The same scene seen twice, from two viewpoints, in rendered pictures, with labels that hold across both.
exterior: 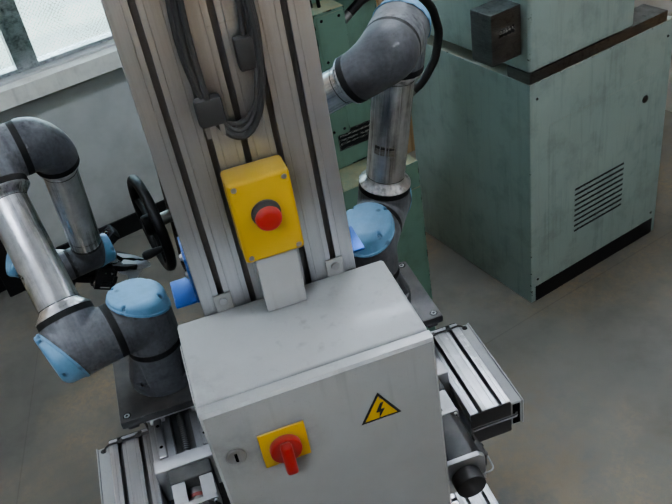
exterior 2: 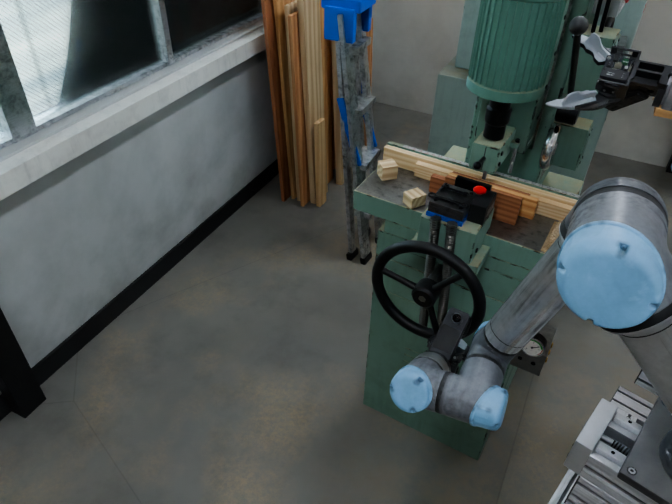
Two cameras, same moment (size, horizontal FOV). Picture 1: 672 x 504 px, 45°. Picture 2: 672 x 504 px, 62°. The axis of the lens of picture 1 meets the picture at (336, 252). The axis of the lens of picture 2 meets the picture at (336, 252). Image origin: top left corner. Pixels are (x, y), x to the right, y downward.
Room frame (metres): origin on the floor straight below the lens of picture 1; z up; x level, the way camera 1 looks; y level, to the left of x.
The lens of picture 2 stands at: (1.29, 1.27, 1.73)
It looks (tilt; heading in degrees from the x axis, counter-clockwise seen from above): 39 degrees down; 322
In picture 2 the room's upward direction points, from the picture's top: 2 degrees clockwise
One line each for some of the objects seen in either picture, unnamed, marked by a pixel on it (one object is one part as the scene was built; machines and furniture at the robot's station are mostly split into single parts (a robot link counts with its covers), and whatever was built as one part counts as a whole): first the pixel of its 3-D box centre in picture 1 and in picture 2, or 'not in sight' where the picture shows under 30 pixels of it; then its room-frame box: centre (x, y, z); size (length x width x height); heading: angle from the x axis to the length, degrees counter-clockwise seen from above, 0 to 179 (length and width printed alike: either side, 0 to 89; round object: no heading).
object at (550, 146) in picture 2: not in sight; (550, 147); (1.99, 0.01, 1.02); 0.12 x 0.03 x 0.12; 113
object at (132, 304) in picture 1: (140, 315); not in sight; (1.30, 0.42, 0.98); 0.13 x 0.12 x 0.14; 116
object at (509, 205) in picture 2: not in sight; (480, 199); (2.00, 0.25, 0.94); 0.20 x 0.01 x 0.08; 23
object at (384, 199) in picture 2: not in sight; (464, 223); (2.02, 0.28, 0.87); 0.61 x 0.30 x 0.06; 23
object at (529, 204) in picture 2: not in sight; (490, 195); (2.01, 0.20, 0.93); 0.24 x 0.01 x 0.06; 23
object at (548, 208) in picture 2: not in sight; (512, 197); (1.98, 0.15, 0.92); 0.55 x 0.02 x 0.04; 23
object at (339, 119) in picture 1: (328, 111); (568, 141); (1.98, -0.05, 1.02); 0.09 x 0.07 x 0.12; 23
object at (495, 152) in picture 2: not in sight; (492, 149); (2.06, 0.16, 1.03); 0.14 x 0.07 x 0.09; 113
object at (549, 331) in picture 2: not in sight; (534, 346); (1.76, 0.21, 0.58); 0.12 x 0.08 x 0.08; 113
